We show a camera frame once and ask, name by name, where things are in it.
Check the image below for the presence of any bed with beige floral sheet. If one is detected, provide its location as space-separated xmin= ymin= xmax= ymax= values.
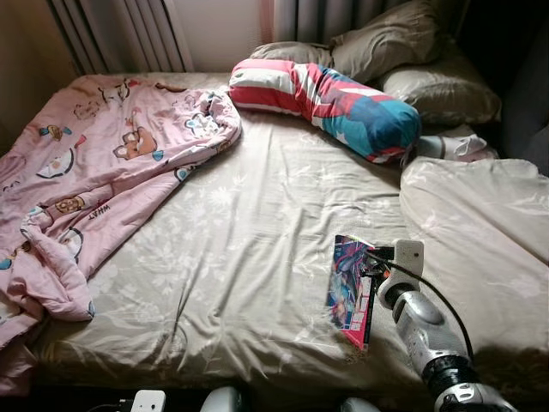
xmin=34 ymin=73 xmax=549 ymax=404

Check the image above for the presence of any white pink cloth bundle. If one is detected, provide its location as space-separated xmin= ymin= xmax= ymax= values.
xmin=419 ymin=124 xmax=500 ymax=164

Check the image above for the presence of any beige floral duvet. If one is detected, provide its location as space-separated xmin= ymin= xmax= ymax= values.
xmin=400 ymin=157 xmax=549 ymax=379

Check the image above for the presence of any colourful comic book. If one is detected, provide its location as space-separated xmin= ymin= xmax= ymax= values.
xmin=326 ymin=234 xmax=378 ymax=351

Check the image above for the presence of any pink cartoon print blanket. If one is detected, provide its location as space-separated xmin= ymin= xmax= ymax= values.
xmin=0 ymin=73 xmax=243 ymax=396

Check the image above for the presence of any red white blue bolster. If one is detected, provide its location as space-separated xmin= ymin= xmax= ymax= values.
xmin=228 ymin=58 xmax=423 ymax=164

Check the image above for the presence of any dark grey upholstered furniture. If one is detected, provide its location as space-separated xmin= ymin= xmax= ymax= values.
xmin=502 ymin=26 xmax=549 ymax=173

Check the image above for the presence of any grey right robot leg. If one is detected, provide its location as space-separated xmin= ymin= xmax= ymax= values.
xmin=339 ymin=397 xmax=378 ymax=412

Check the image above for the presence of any beige pillow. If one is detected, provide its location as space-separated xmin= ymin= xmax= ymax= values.
xmin=377 ymin=56 xmax=503 ymax=128
xmin=330 ymin=0 xmax=447 ymax=82
xmin=250 ymin=41 xmax=335 ymax=70

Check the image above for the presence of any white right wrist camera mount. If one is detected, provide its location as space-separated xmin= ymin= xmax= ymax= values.
xmin=390 ymin=239 xmax=425 ymax=284

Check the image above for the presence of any grey pleated curtain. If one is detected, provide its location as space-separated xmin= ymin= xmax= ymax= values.
xmin=47 ymin=0 xmax=194 ymax=76
xmin=273 ymin=0 xmax=413 ymax=44

